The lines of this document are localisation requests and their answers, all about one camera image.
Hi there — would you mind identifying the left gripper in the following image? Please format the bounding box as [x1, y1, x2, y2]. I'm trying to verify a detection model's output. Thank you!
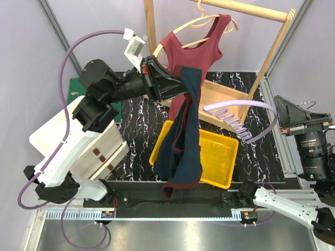
[104, 54, 194, 105]

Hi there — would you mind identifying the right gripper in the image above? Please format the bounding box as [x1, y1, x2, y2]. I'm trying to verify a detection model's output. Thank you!
[272, 95, 330, 178]

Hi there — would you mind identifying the lilac plastic hanger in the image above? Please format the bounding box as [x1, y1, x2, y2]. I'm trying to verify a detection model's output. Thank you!
[203, 100, 278, 144]

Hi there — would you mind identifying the navy tank top maroon trim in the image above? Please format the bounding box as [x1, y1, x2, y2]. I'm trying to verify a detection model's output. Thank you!
[154, 65, 203, 199]

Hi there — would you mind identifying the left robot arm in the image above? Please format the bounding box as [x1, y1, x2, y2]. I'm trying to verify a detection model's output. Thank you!
[24, 55, 187, 207]

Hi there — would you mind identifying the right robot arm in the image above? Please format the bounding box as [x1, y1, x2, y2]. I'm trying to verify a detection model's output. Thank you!
[237, 95, 334, 245]

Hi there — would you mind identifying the wooden clothes hanger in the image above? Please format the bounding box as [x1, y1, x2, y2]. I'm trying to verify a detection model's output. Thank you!
[153, 0, 239, 57]

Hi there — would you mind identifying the wooden clothes rack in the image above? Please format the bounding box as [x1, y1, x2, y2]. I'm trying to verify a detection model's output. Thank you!
[144, 1, 296, 130]

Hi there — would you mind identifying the yellow plastic tray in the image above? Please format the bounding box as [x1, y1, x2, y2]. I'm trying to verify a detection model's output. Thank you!
[149, 121, 239, 189]

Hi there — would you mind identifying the green folder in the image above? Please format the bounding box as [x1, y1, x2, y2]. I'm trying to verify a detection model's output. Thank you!
[67, 78, 122, 124]

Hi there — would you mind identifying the white wooden storage box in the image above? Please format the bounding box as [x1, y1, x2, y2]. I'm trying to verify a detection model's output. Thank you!
[29, 110, 129, 180]

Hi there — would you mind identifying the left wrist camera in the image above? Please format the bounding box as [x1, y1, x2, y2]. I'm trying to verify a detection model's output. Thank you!
[123, 28, 148, 71]

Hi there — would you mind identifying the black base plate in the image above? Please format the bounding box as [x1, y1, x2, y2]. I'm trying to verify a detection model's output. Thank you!
[83, 181, 254, 221]

